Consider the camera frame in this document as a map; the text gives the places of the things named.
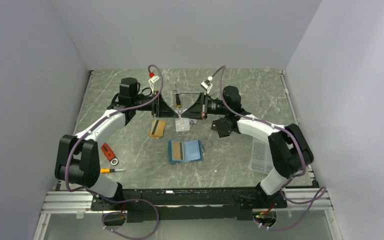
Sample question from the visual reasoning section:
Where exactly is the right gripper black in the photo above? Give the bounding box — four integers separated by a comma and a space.
181, 93, 230, 120

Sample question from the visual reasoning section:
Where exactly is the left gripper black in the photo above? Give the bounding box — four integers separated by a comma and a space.
132, 91, 178, 118

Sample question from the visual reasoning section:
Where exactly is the single silver VIP card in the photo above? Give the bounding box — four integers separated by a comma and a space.
175, 117, 190, 132

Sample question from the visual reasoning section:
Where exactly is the blue leather card holder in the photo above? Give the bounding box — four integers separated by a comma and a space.
167, 140, 205, 165

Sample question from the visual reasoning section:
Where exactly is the single gold credit card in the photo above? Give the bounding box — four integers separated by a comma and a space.
171, 141, 185, 161

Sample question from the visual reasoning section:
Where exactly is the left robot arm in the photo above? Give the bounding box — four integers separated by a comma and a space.
54, 77, 175, 210

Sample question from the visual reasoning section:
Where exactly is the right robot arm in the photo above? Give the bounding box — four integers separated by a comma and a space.
181, 85, 314, 208

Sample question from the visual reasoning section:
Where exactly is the silver credit card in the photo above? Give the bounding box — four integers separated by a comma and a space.
189, 118, 198, 125

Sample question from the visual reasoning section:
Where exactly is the black credit card stack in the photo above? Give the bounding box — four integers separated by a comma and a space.
211, 117, 233, 138

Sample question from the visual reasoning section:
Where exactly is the silver open-end wrench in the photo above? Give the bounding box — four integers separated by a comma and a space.
172, 89, 202, 95

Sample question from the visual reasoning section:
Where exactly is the red adjustable wrench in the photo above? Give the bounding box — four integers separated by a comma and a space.
100, 143, 119, 166

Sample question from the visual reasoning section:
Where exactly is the clear plastic screw box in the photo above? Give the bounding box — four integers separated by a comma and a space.
250, 138, 274, 175

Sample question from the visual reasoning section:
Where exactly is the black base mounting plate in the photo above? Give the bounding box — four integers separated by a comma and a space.
91, 186, 288, 223

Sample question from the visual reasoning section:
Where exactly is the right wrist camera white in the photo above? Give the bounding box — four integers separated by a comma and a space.
200, 79, 213, 95

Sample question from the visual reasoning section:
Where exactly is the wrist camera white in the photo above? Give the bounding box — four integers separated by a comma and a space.
200, 79, 213, 95
148, 75, 160, 91

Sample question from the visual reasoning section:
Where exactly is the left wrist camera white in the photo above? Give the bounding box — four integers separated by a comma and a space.
148, 75, 160, 91

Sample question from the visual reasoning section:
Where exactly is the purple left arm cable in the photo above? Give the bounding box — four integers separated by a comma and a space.
64, 64, 164, 240

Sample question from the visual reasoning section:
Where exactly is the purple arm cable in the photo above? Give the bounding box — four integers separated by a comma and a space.
64, 64, 164, 240
210, 64, 327, 232

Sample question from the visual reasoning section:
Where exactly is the yellow handle screwdriver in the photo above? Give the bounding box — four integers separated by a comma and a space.
100, 168, 125, 174

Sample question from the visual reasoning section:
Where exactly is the aluminium frame rail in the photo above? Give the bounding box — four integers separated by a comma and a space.
33, 187, 343, 240

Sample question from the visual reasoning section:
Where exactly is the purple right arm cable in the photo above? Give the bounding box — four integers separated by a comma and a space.
210, 64, 327, 232

